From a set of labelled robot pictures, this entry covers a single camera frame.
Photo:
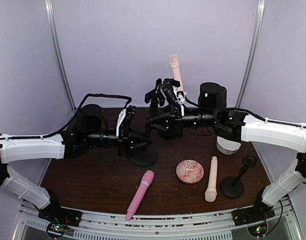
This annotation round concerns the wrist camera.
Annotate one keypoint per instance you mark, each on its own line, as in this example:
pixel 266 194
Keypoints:
pixel 124 118
pixel 174 95

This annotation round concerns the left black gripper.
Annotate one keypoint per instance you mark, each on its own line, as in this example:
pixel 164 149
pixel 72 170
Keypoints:
pixel 126 143

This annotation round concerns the right aluminium frame post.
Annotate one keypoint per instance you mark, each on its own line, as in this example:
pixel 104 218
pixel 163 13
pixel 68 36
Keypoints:
pixel 258 23

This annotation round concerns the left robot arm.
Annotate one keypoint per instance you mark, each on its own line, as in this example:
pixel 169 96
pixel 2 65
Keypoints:
pixel 88 129

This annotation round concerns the pink microphone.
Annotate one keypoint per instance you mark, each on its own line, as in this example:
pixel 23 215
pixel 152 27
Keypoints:
pixel 146 180

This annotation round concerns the left aluminium frame post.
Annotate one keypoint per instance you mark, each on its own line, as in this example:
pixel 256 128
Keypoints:
pixel 58 54

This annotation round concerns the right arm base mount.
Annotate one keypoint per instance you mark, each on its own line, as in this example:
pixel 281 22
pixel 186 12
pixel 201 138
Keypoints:
pixel 255 220

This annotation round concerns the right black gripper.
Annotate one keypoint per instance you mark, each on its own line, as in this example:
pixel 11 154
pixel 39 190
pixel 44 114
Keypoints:
pixel 175 120

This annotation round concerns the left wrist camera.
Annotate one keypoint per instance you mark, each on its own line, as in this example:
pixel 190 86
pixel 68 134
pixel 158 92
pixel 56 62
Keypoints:
pixel 124 118

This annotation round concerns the aluminium frame post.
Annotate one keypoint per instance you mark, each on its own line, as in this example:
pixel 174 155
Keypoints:
pixel 258 23
pixel 58 54

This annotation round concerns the red patterned bowl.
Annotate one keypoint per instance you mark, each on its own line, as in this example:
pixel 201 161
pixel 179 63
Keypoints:
pixel 190 171

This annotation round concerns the black microphone stand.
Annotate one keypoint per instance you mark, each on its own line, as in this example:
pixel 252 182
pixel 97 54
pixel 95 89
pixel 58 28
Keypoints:
pixel 231 186
pixel 170 107
pixel 146 155

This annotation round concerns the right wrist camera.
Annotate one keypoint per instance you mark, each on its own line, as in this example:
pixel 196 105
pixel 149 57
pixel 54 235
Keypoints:
pixel 174 95

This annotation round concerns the white scalloped bowl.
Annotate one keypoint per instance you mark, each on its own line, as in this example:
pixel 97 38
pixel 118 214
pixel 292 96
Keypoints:
pixel 227 147

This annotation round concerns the cream microphone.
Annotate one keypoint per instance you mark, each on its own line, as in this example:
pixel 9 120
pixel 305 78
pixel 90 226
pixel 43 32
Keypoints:
pixel 174 63
pixel 211 192

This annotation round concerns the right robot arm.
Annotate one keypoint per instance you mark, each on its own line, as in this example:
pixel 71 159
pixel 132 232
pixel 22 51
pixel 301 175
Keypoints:
pixel 231 125

